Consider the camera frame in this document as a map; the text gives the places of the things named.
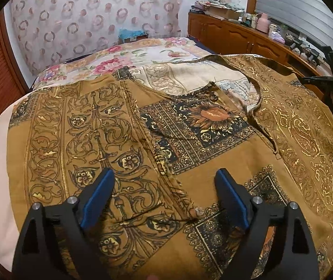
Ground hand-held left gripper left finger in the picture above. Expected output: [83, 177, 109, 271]
[12, 168, 115, 280]

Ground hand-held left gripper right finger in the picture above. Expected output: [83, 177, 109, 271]
[215, 168, 320, 280]

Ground brown patterned garment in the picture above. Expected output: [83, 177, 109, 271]
[7, 54, 333, 280]

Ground lavender cloth bundle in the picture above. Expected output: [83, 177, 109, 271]
[269, 31, 285, 44]

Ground pink thermos jug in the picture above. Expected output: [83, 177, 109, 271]
[255, 12, 271, 32]

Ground pale pink cloth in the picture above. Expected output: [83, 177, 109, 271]
[0, 102, 31, 272]

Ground wooden cabinet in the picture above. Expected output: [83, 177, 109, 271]
[187, 11, 330, 78]

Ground cardboard box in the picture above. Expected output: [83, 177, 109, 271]
[204, 6, 243, 20]

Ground pink floral bedsheet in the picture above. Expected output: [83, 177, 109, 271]
[34, 36, 214, 94]

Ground turquoise plastic bag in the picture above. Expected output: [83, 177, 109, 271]
[118, 28, 149, 43]

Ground ring print curtain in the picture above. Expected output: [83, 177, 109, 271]
[9, 0, 187, 76]

